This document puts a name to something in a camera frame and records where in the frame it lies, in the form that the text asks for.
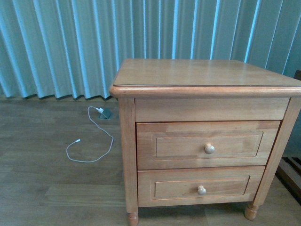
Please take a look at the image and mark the wooden drawer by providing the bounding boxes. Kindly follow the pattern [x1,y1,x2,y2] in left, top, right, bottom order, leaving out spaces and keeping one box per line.
[138,166,264,207]
[136,121,280,170]

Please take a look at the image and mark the open floor socket box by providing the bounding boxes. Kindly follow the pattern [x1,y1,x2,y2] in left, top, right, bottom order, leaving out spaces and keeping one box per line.
[98,108,113,120]

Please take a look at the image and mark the light wooden nightstand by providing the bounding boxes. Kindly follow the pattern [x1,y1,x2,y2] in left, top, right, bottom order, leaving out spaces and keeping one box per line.
[110,59,301,226]

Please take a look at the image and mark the light grey curtain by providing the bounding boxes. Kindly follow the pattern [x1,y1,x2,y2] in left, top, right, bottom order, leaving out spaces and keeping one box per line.
[0,0,301,98]

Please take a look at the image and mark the white cable on floor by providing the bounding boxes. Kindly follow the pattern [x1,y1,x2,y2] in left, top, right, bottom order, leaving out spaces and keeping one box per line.
[66,106,114,163]

